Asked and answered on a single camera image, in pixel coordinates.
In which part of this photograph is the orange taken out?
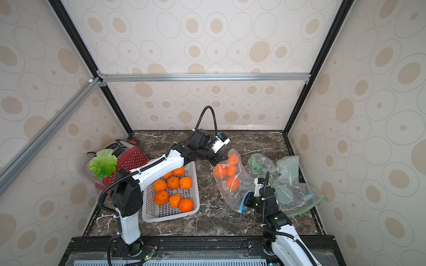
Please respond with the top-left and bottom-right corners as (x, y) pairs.
(163, 171), (173, 180)
(154, 190), (169, 206)
(167, 176), (180, 190)
(179, 198), (194, 213)
(179, 177), (193, 190)
(169, 194), (181, 208)
(173, 167), (185, 177)

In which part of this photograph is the clear zip-top bag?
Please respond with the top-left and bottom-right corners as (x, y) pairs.
(213, 149), (255, 213)

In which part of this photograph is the green plastic leaf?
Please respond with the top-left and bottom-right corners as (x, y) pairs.
(89, 149), (118, 179)

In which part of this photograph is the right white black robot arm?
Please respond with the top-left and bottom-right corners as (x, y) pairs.
(243, 172), (320, 266)

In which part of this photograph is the green-edged zip-top bag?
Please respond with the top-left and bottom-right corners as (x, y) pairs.
(273, 182), (327, 218)

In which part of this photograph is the green zip-top bag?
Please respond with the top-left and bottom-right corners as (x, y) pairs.
(245, 154), (299, 186)

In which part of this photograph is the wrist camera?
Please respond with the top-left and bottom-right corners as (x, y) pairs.
(211, 133), (230, 153)
(254, 178), (265, 197)

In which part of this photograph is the diagonal aluminium rail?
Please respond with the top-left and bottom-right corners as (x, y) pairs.
(1, 77), (101, 194)

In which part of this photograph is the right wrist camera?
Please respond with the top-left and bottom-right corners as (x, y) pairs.
(254, 178), (265, 197)

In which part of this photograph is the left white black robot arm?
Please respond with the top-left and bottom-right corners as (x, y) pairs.
(98, 105), (230, 246)

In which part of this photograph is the red dotted toaster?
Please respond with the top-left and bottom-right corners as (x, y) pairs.
(85, 139), (149, 191)

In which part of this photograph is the horizontal aluminium rail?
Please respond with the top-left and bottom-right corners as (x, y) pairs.
(99, 73), (311, 82)

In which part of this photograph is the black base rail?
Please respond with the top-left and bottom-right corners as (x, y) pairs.
(59, 234), (347, 266)

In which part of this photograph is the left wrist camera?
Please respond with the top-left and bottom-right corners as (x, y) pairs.
(211, 133), (230, 153)

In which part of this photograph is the white perforated plastic basket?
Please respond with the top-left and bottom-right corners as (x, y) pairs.
(141, 162), (200, 223)

